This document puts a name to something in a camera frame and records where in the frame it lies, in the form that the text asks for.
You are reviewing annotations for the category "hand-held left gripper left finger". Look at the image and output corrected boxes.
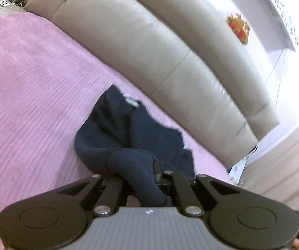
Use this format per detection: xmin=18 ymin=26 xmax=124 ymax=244
xmin=58 ymin=174 xmax=127 ymax=216

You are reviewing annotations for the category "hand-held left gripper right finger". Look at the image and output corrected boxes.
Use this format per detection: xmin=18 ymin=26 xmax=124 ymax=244
xmin=153 ymin=162 xmax=244 ymax=217

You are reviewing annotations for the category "navy striped hooded jacket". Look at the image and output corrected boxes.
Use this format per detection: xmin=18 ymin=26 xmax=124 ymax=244
xmin=74 ymin=85 xmax=196 ymax=208

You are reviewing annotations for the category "white paper bag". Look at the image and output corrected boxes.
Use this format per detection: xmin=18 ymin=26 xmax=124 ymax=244
xmin=227 ymin=158 xmax=247 ymax=186

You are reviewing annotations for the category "pink quilted bedspread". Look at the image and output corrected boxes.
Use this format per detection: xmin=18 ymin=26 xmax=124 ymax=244
xmin=0 ymin=12 xmax=231 ymax=250

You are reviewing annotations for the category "beige leather headboard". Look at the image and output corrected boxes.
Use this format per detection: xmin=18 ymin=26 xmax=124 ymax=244
xmin=25 ymin=0 xmax=281 ymax=169

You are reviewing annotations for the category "orange plush toy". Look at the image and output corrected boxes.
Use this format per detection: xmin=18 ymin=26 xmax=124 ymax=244
xmin=227 ymin=12 xmax=251 ymax=45

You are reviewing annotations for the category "grey nightstand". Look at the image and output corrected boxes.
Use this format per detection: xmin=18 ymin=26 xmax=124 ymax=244
xmin=0 ymin=0 xmax=26 ymax=23

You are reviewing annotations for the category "speckled wall panel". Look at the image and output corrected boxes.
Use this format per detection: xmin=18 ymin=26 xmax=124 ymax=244
xmin=253 ymin=0 xmax=299 ymax=51

